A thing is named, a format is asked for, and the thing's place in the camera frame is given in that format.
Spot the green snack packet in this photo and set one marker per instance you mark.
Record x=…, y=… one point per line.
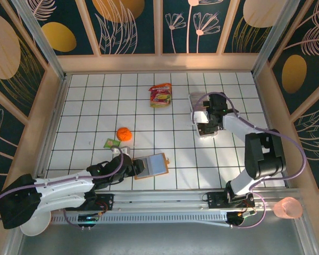
x=112, y=143

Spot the stack of assorted cards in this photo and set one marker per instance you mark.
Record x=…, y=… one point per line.
x=202, y=107

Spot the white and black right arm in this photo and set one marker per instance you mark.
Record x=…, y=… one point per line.
x=236, y=125

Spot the yellow leather card holder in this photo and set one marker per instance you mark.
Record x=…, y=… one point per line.
x=157, y=164

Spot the wall panel cream circle fronds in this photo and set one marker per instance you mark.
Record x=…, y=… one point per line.
x=250, y=26

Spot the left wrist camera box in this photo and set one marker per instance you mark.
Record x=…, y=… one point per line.
x=124, y=151

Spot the aluminium frame post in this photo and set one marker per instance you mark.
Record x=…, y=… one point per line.
x=13, y=247
x=276, y=37
x=307, y=239
x=42, y=42

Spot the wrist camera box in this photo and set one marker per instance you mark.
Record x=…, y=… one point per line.
x=200, y=117
x=124, y=151

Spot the pink plastic cup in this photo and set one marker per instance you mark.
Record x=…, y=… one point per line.
x=287, y=208

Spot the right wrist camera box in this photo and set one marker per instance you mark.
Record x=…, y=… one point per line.
x=200, y=117

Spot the aluminium mounting rail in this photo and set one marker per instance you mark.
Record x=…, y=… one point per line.
x=162, y=199

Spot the wall panel yellow oval feather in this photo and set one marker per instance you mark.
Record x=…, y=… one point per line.
x=303, y=66

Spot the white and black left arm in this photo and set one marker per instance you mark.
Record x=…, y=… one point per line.
x=61, y=183

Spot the wall panel single white flower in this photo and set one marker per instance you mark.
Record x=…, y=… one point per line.
x=0, y=138

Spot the black control board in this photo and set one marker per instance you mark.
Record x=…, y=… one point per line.
x=87, y=218
x=242, y=216

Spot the red soup packet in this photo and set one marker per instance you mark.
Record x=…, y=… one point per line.
x=160, y=97

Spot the orange toy fruit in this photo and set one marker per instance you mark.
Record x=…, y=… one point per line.
x=123, y=134

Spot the wall panel white flowers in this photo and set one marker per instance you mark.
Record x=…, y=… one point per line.
x=188, y=26

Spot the wall panel orange circle leaves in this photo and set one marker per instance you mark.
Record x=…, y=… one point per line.
x=117, y=32

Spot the wall panel large cream circle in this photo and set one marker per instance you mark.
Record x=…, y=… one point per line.
x=5, y=47

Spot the wall panel white leaf outlines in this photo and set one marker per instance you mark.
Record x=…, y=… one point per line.
x=316, y=138

